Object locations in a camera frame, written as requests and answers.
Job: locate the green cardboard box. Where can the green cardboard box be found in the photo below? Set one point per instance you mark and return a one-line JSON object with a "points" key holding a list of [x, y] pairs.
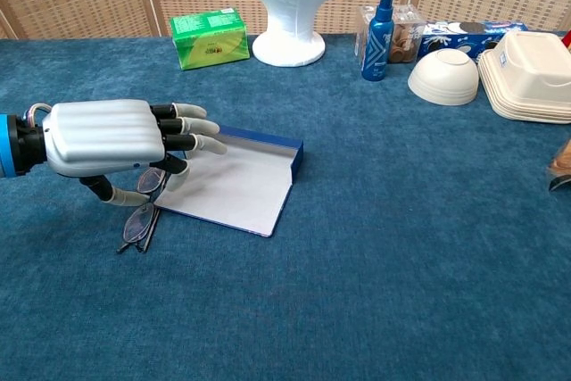
{"points": [[209, 42]]}

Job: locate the beige lidded lunch box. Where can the beige lidded lunch box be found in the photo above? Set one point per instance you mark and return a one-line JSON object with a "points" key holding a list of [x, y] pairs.
{"points": [[526, 77]]}

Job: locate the black eyeglasses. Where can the black eyeglasses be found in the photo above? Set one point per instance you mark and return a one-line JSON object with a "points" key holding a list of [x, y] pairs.
{"points": [[139, 222]]}

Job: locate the blue table cloth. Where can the blue table cloth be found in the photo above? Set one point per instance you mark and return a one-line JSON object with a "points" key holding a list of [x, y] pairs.
{"points": [[357, 242]]}

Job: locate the clear bag with bread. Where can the clear bag with bread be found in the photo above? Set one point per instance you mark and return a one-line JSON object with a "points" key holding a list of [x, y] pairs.
{"points": [[561, 167]]}

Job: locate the blue glasses case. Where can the blue glasses case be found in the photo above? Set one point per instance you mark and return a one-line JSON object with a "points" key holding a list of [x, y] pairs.
{"points": [[241, 189]]}

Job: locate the white upturned bowl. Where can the white upturned bowl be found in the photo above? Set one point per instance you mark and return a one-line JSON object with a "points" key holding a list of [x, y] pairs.
{"points": [[444, 77]]}

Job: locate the blue spray bottle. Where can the blue spray bottle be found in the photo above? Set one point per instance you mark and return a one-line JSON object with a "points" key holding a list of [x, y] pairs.
{"points": [[378, 42]]}

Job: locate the blue sandwich cookie box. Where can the blue sandwich cookie box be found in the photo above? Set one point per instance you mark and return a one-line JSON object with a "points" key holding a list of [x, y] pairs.
{"points": [[446, 39]]}

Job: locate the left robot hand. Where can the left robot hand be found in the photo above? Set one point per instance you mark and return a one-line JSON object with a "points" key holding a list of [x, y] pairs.
{"points": [[102, 135]]}

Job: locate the clear plastic cookie box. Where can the clear plastic cookie box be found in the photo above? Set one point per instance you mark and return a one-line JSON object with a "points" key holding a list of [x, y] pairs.
{"points": [[406, 37]]}

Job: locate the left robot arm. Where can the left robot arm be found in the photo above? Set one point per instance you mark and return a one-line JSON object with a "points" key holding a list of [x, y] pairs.
{"points": [[6, 144]]}

